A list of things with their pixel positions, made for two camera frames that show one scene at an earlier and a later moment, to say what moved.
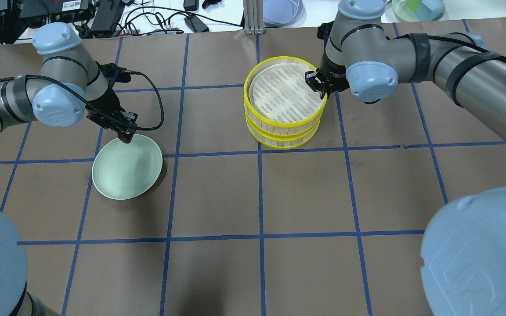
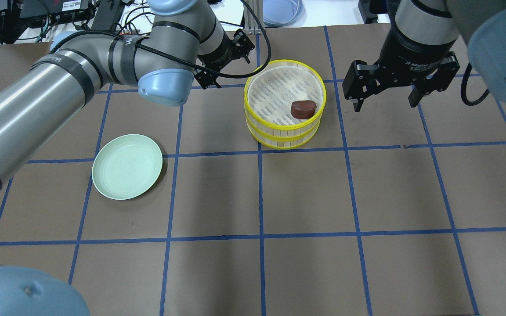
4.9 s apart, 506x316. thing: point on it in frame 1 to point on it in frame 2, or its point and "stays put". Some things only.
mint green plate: (124, 171) stays put
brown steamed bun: (124, 138) to (303, 109)
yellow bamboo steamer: (283, 109) stays put
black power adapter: (107, 15) stays put
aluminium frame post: (253, 15) stays put
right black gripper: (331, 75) to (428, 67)
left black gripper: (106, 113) to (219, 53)
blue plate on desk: (284, 13) stays put
